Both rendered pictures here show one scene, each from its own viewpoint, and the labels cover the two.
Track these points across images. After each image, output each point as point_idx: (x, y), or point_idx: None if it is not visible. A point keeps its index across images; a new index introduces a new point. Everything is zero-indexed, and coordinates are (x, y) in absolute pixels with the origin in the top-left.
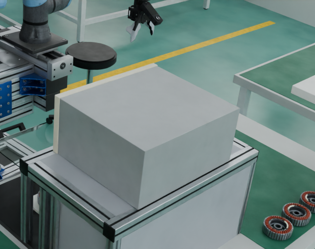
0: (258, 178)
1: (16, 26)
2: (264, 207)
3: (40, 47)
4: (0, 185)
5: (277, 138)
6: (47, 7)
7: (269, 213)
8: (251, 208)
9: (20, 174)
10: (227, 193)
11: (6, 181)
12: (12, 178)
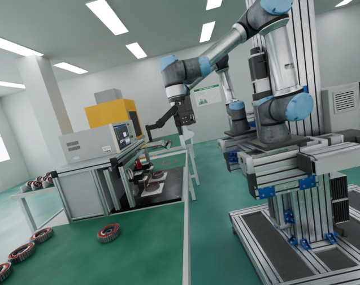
0: (52, 266)
1: None
2: (50, 245)
3: (251, 141)
4: (182, 169)
5: None
6: (262, 111)
7: (46, 245)
8: (61, 238)
9: (187, 176)
10: None
11: (186, 173)
12: (186, 174)
